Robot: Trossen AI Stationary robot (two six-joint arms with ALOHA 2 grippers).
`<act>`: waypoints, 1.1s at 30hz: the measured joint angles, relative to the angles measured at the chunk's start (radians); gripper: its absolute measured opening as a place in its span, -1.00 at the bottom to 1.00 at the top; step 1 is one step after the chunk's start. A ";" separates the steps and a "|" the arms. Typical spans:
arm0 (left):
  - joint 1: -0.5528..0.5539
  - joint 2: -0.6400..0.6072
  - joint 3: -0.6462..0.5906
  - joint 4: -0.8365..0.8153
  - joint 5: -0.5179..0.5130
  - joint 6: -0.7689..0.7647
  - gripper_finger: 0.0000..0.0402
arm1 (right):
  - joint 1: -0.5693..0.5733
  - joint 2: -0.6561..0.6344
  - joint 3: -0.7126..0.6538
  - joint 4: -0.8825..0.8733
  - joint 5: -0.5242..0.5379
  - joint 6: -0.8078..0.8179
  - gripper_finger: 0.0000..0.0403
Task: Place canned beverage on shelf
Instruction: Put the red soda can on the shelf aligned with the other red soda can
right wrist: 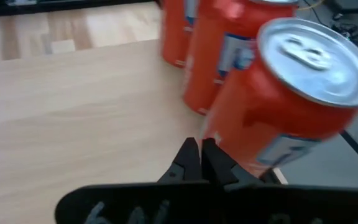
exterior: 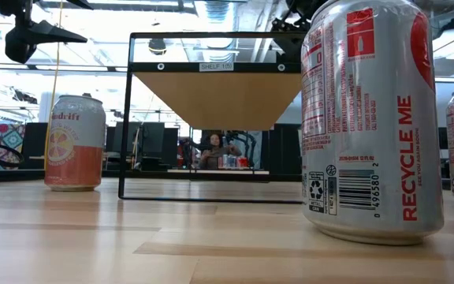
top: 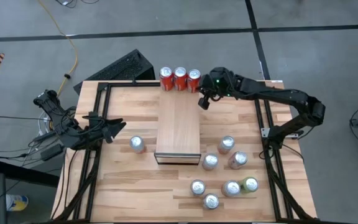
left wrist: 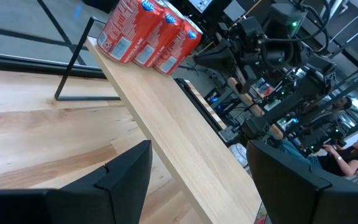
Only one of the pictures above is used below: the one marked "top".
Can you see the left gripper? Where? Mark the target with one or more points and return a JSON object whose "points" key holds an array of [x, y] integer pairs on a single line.
{"points": [[95, 127]]}

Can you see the silver metal mounting plate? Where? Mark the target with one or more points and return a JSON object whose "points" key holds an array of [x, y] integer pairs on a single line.
{"points": [[265, 132]]}

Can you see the wooden shelf black frame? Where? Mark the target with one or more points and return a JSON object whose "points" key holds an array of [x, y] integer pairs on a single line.
{"points": [[179, 124]]}

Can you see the green beverage can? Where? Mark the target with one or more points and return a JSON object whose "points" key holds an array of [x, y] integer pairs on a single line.
{"points": [[251, 184]]}

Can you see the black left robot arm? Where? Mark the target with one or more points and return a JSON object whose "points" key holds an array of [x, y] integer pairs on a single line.
{"points": [[57, 121]]}

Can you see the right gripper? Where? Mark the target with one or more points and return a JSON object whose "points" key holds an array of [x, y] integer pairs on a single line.
{"points": [[217, 82]]}

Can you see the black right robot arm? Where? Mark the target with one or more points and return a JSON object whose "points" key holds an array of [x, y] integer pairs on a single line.
{"points": [[275, 95]]}

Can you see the black power adapter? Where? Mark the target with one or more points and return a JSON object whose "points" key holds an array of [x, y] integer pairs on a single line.
{"points": [[51, 152]]}

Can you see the silver Diet Coke can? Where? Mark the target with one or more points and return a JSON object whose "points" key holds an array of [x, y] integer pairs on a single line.
{"points": [[211, 201], [198, 186], [239, 158]]}

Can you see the red raspberry Spindrift can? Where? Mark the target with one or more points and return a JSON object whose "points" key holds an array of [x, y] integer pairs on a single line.
{"points": [[211, 160]]}

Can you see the black table clamp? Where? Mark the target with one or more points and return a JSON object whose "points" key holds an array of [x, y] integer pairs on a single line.
{"points": [[133, 81]]}

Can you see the white blue yellow container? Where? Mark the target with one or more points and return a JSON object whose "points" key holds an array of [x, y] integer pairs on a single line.
{"points": [[17, 203]]}

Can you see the silver beverage can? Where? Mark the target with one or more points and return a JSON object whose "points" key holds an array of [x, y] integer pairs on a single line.
{"points": [[232, 187]]}

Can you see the red Fanta strawberry can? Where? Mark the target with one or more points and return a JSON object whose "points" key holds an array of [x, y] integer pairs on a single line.
{"points": [[180, 72], [166, 72], [194, 74]]}

